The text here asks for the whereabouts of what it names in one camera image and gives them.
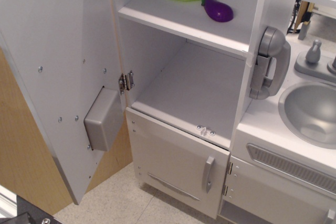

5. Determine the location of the white toy fridge door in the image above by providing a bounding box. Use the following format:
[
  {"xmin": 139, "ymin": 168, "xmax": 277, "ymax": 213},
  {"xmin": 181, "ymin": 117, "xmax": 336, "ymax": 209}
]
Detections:
[{"xmin": 1, "ymin": 0, "xmax": 121, "ymax": 204}]

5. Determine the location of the metal fridge door hinge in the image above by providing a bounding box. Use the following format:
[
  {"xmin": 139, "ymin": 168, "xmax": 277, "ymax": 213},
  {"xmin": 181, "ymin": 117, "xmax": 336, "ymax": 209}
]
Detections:
[{"xmin": 118, "ymin": 71, "xmax": 135, "ymax": 94}]

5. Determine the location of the white toy kitchen cabinet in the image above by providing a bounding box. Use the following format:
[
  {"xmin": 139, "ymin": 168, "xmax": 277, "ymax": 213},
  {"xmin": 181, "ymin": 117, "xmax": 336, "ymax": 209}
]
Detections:
[{"xmin": 107, "ymin": 0, "xmax": 336, "ymax": 224}]

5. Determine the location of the white lower freezer door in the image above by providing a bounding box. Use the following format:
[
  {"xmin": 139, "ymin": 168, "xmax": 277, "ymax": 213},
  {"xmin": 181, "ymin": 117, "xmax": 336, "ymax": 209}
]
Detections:
[{"xmin": 125, "ymin": 108, "xmax": 229, "ymax": 219}]

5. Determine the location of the grey ice dispenser box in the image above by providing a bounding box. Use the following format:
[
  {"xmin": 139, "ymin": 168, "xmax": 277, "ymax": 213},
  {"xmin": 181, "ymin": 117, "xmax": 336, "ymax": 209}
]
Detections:
[{"xmin": 84, "ymin": 87, "xmax": 123, "ymax": 152}]

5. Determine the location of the purple toy eggplant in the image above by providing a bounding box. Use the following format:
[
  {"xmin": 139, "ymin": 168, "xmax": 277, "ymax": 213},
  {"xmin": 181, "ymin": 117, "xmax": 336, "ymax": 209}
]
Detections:
[{"xmin": 201, "ymin": 0, "xmax": 234, "ymax": 23}]

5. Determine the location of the grey toy telephone handset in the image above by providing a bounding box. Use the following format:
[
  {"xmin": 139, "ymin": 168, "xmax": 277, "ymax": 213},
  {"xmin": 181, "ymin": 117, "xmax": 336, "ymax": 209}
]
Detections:
[{"xmin": 249, "ymin": 27, "xmax": 291, "ymax": 100}]

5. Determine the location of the grey toy sink basin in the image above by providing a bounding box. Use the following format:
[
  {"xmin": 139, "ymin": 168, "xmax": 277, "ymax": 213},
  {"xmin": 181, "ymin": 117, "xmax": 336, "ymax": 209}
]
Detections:
[{"xmin": 278, "ymin": 82, "xmax": 335, "ymax": 150}]

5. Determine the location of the white oven door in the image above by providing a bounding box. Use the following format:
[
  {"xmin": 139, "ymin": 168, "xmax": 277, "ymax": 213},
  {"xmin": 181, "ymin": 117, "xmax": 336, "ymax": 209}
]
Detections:
[{"xmin": 223, "ymin": 157, "xmax": 335, "ymax": 223}]

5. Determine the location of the grey toy faucet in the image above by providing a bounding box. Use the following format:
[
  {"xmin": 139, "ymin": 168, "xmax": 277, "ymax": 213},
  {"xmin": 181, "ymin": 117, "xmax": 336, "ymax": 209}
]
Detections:
[{"xmin": 295, "ymin": 39, "xmax": 335, "ymax": 83}]

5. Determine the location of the grey vent grille panel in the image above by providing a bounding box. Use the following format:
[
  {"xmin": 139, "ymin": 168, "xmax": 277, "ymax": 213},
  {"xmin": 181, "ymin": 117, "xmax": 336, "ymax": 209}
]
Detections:
[{"xmin": 246, "ymin": 143, "xmax": 335, "ymax": 195}]

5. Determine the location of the grey freezer door handle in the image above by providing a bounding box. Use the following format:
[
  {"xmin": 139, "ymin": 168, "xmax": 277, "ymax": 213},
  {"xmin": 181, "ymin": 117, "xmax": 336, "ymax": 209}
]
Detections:
[{"xmin": 202, "ymin": 156, "xmax": 215, "ymax": 194}]

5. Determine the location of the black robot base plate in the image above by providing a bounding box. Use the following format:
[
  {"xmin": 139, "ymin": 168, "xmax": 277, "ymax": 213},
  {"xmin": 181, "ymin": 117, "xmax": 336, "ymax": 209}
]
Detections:
[{"xmin": 1, "ymin": 185, "xmax": 62, "ymax": 224}]

